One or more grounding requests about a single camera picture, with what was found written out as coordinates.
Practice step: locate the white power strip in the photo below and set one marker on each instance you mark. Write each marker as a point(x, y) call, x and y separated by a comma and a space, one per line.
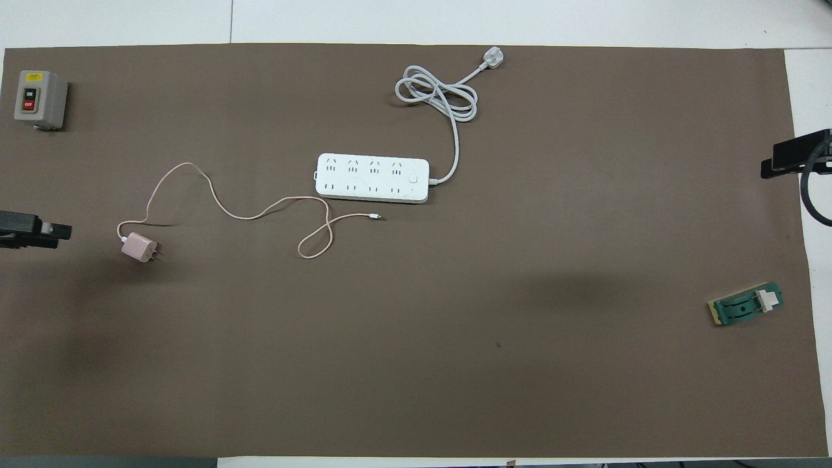
point(370, 179)

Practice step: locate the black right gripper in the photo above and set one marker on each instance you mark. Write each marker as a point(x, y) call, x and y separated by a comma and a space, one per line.
point(796, 148)

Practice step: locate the green knife switch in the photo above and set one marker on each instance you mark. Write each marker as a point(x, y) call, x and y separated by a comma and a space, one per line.
point(738, 309)

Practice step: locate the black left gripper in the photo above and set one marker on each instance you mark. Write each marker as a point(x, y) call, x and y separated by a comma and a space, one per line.
point(19, 231)

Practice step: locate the brown table mat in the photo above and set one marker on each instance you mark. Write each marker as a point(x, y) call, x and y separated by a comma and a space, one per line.
point(455, 325)

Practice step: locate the pink charger adapter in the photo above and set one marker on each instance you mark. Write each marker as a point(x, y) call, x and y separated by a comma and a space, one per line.
point(138, 247)

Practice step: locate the grey on-off switch box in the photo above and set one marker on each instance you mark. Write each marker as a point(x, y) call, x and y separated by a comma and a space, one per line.
point(49, 97)

